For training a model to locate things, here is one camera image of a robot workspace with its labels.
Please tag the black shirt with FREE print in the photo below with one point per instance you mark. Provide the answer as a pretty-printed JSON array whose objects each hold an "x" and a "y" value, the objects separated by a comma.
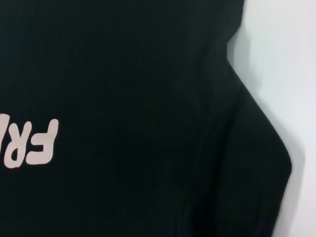
[{"x": 135, "y": 86}]

